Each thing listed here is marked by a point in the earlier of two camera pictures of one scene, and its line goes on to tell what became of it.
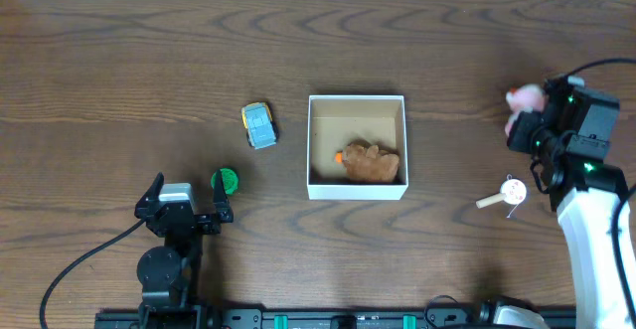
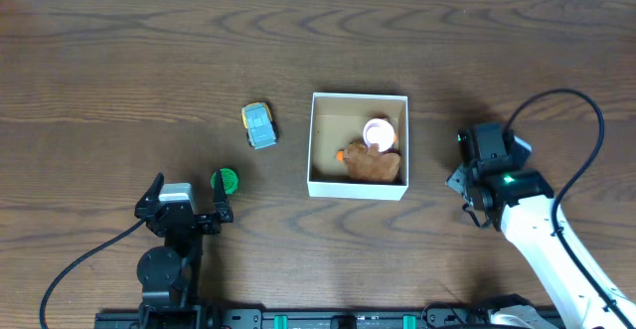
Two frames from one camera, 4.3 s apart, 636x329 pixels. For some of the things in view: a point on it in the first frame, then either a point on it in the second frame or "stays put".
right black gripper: [522, 133] → [458, 183]
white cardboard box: [337, 120] stays put
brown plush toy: [370, 162] stays put
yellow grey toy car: [259, 124] stays put
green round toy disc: [230, 180] stays put
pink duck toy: [522, 98] → [380, 131]
